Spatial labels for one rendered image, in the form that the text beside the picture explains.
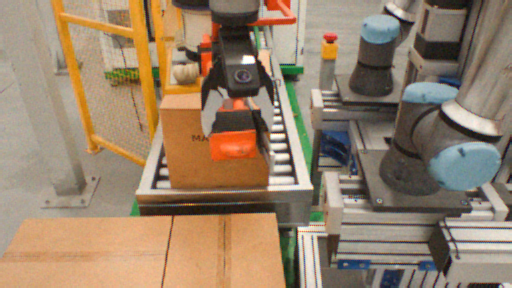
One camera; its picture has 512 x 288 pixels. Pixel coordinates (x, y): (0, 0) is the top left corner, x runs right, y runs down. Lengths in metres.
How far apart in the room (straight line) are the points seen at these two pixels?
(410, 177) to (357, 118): 0.51
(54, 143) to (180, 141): 1.14
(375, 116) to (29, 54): 1.69
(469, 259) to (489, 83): 0.42
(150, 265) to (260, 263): 0.37
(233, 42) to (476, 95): 0.41
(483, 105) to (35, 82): 2.06
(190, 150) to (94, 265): 0.53
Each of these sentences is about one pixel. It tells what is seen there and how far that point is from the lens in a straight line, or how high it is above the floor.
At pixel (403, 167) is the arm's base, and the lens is 0.92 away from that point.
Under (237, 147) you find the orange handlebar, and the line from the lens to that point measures 0.62.
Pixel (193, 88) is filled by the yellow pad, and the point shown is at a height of 1.14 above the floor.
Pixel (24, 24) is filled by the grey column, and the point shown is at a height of 1.09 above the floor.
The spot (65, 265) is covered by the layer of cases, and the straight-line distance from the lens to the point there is 1.51.
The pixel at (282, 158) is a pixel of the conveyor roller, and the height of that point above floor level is 0.54.
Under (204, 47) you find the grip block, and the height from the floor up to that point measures 1.27.
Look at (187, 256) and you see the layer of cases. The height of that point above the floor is 0.54.
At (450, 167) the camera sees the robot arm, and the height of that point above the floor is 1.21.
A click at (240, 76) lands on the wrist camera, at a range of 0.54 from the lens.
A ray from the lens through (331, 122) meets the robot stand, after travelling 1.37.
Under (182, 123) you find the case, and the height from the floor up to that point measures 0.89.
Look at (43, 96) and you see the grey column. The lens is 2.34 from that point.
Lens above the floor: 1.60
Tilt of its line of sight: 34 degrees down
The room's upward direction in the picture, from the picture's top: straight up
